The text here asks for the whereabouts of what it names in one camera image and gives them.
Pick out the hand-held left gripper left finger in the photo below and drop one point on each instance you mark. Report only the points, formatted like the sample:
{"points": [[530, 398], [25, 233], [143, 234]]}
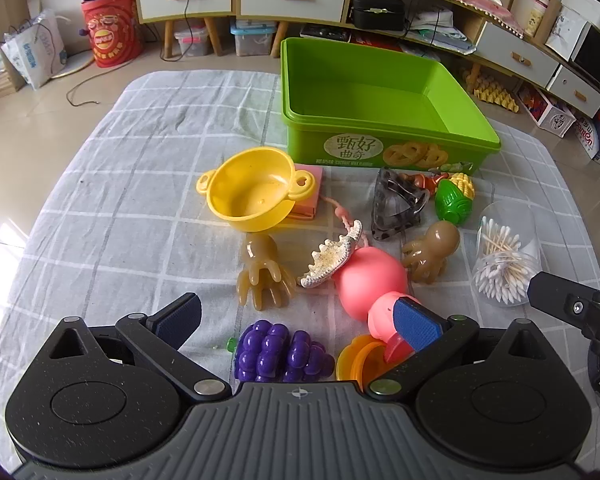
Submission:
{"points": [[180, 316]]}

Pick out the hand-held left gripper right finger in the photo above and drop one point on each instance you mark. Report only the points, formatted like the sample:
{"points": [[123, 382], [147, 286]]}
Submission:
{"points": [[419, 324]]}

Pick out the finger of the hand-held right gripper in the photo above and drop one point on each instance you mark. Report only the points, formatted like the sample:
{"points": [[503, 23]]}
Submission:
{"points": [[550, 292]]}

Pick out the clear cotton swab container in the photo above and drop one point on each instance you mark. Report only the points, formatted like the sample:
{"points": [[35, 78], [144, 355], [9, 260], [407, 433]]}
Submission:
{"points": [[500, 270]]}

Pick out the pink round silicone pouch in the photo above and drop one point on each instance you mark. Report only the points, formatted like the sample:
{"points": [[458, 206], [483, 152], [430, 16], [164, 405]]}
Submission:
{"points": [[365, 275]]}

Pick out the brown octopus toy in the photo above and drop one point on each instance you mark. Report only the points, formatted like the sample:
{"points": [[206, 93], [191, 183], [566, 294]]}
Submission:
{"points": [[440, 240], [262, 260]]}

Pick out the purple toy grapes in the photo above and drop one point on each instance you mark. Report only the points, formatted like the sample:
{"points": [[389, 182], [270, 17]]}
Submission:
{"points": [[270, 350]]}

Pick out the silver shell hair clip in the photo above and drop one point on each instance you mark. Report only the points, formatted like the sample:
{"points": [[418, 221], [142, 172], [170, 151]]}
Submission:
{"points": [[330, 260]]}

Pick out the grey hair claw clip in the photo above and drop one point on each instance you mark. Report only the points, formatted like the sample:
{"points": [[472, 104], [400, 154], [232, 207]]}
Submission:
{"points": [[387, 210]]}

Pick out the toy corn cob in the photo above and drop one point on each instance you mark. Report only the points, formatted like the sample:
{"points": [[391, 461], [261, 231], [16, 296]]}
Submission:
{"points": [[452, 200]]}

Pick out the yellow toy pot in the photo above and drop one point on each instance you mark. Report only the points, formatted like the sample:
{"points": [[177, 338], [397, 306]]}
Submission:
{"points": [[250, 195]]}

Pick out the pink rectangular block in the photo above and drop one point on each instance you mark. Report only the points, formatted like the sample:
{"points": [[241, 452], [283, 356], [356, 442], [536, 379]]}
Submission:
{"points": [[316, 195]]}

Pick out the green plastic box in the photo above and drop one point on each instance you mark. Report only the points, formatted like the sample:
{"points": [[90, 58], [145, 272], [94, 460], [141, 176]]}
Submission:
{"points": [[360, 145]]}

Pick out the yellow egg carton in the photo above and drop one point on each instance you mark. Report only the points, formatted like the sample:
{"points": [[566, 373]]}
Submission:
{"points": [[495, 92]]}

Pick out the clear storage box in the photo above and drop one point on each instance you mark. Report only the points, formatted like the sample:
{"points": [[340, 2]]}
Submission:
{"points": [[192, 42]]}

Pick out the blue lid storage box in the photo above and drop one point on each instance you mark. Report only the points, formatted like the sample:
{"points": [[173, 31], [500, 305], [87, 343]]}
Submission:
{"points": [[252, 40]]}

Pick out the red white bottle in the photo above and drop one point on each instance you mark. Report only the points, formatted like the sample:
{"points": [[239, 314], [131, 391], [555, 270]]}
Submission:
{"points": [[540, 5]]}

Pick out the red printed bucket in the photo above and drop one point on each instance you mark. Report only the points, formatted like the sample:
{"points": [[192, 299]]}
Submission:
{"points": [[112, 30]]}

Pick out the white paper bag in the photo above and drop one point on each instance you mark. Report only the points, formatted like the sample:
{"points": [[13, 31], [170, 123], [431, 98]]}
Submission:
{"points": [[32, 50]]}

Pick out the black bag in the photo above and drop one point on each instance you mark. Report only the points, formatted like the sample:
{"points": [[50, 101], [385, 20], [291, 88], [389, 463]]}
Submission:
{"points": [[377, 12]]}

